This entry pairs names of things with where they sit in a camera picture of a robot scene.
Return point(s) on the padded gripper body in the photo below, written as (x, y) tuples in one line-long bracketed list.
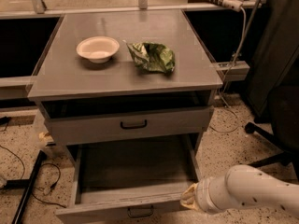
[(203, 194)]

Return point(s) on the grey drawer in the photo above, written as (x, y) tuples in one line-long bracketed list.
[(113, 127), (130, 178)]

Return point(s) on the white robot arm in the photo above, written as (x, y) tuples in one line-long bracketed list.
[(242, 187)]

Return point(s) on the grey top drawer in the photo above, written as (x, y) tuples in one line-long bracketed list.
[(113, 127)]

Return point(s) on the grey drawer cabinet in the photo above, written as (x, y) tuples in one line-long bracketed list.
[(68, 86)]

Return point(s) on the black office chair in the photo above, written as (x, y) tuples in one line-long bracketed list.
[(283, 109)]

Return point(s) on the green crumpled chip bag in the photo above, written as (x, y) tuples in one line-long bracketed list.
[(152, 57)]

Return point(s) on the white paper bowl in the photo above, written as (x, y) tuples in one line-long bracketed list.
[(98, 49)]

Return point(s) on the black floor stand bar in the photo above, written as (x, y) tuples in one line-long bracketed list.
[(26, 185)]

